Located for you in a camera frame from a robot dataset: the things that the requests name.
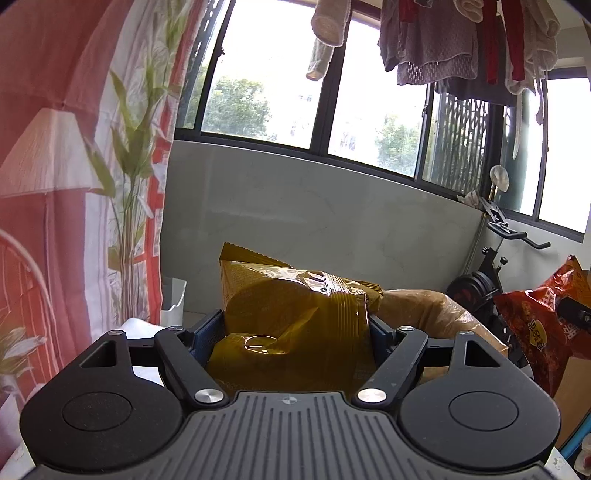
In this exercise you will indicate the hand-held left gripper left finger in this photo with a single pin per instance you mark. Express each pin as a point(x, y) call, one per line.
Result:
point(208, 334)

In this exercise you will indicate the beige knit garment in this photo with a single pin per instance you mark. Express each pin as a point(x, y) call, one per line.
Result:
point(328, 23)

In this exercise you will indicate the red snack bag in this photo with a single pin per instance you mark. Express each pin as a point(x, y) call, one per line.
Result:
point(531, 323)

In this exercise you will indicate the red printed curtain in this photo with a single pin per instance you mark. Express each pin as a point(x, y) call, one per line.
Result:
point(55, 184)

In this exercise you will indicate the white bin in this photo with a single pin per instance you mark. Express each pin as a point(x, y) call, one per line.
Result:
point(173, 300)

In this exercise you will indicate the red garment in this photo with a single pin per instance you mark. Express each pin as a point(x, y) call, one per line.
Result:
point(491, 46)

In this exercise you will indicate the white rag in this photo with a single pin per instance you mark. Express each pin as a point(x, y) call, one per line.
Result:
point(471, 199)

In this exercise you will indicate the cream knit garment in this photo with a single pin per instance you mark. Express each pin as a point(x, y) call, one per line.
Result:
point(535, 37)

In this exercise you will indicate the grey knit sweater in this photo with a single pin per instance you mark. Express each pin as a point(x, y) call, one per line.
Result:
point(429, 41)

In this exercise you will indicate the yellow snack bag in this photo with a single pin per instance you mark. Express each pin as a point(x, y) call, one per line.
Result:
point(286, 323)

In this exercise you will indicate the black framed window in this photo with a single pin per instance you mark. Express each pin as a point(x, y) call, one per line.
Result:
point(331, 101)

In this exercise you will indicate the black exercise bike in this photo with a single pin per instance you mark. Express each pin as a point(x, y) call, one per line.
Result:
point(475, 286)

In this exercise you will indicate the taped cardboard box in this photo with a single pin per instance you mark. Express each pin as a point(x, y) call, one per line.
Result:
point(429, 309)

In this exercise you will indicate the dark grey garment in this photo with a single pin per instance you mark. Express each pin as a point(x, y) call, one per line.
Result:
point(475, 92)

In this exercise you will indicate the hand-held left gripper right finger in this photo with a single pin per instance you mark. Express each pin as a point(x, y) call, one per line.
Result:
point(378, 334)

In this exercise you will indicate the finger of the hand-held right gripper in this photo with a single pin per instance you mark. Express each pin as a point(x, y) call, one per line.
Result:
point(575, 314)

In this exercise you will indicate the black window grille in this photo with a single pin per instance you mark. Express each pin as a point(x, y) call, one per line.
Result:
point(203, 60)
point(455, 138)

